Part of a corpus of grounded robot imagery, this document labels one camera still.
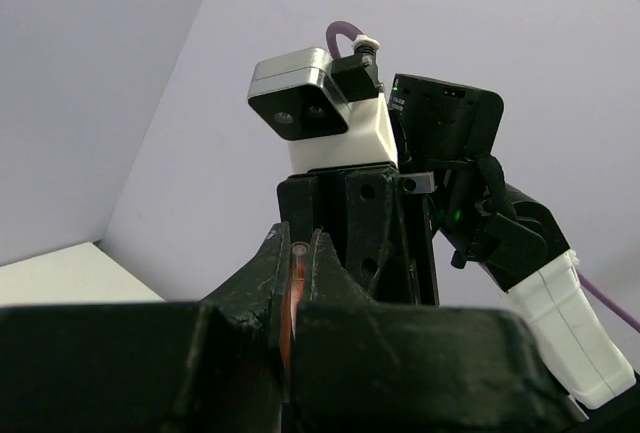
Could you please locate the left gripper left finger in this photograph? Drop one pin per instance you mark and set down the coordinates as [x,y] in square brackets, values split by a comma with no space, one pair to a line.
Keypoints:
[155,367]

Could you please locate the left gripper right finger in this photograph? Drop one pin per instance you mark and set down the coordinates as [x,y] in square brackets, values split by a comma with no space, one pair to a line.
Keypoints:
[391,368]

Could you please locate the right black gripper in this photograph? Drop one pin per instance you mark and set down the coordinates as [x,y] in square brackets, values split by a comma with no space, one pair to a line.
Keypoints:
[372,230]

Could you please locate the orange-red pen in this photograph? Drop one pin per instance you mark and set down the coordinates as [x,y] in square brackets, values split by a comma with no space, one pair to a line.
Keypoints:
[293,294]

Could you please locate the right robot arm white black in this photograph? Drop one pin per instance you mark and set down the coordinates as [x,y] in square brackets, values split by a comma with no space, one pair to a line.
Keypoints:
[495,248]

